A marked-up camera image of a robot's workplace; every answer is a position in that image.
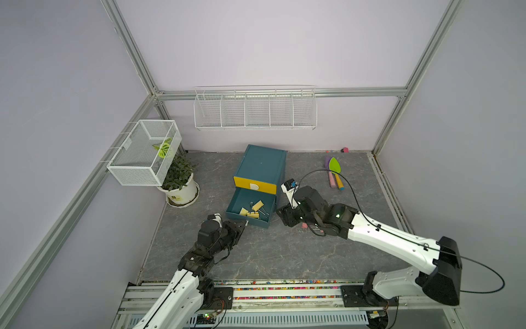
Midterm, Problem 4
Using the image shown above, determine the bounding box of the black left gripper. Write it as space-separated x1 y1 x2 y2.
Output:
210 219 246 256

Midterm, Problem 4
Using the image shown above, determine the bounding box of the teal drawer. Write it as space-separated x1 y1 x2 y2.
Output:
226 188 278 228

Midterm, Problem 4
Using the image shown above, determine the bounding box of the yellow top drawer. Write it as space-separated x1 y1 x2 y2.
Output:
234 176 278 195

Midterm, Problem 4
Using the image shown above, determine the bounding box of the teal drawer cabinet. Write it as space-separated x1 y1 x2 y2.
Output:
234 144 287 203

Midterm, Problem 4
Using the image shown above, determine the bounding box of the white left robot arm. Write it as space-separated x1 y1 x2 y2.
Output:
135 214 248 328

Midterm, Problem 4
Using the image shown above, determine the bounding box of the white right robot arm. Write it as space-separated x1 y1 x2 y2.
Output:
277 180 462 307

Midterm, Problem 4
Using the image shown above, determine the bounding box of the green toy shovel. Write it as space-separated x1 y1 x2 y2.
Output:
330 157 345 191

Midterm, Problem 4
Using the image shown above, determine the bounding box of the purple toy shovel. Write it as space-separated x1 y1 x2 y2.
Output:
325 156 337 189

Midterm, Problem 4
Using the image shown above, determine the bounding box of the white flower pot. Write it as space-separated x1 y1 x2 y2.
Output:
158 172 199 204

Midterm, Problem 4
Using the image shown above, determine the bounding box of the white pot saucer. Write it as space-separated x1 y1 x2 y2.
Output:
165 182 201 208

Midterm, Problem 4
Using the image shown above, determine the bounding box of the green potted plant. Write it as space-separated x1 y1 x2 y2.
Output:
161 153 195 191

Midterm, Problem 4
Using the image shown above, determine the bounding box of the green toy in basket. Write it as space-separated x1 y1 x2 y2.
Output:
153 138 172 159

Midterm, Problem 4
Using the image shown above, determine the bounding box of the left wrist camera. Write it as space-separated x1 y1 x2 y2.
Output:
207 213 223 227

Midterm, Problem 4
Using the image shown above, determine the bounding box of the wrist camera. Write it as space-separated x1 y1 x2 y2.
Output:
281 179 298 209
207 213 223 227

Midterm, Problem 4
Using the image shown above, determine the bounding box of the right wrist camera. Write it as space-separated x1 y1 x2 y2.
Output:
281 179 298 209

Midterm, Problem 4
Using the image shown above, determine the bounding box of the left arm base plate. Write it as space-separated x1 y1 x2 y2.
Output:
201 287 234 311

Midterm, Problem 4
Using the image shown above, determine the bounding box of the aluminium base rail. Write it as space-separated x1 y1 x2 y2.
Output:
110 279 461 329

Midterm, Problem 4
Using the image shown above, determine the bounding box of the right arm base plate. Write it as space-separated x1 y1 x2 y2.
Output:
341 285 399 308

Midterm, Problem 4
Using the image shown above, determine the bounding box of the white wire basket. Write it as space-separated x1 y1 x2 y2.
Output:
107 119 182 186

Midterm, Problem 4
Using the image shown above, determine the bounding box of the long white wire shelf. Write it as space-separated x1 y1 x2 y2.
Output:
193 87 318 130

